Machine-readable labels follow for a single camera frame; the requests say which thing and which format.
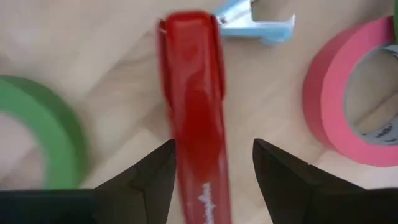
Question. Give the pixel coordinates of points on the pink tape roll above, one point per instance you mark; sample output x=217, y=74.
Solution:
x=332, y=109

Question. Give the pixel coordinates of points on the light blue staple remover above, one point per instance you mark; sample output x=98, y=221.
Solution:
x=248, y=31

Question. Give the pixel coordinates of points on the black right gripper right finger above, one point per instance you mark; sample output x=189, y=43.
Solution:
x=289, y=193

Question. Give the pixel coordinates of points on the red stapler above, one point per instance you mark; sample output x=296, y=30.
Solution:
x=192, y=93

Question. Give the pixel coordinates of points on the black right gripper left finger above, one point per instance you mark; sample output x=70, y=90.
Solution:
x=146, y=186

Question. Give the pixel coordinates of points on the green tape roll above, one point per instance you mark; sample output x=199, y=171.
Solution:
x=62, y=140

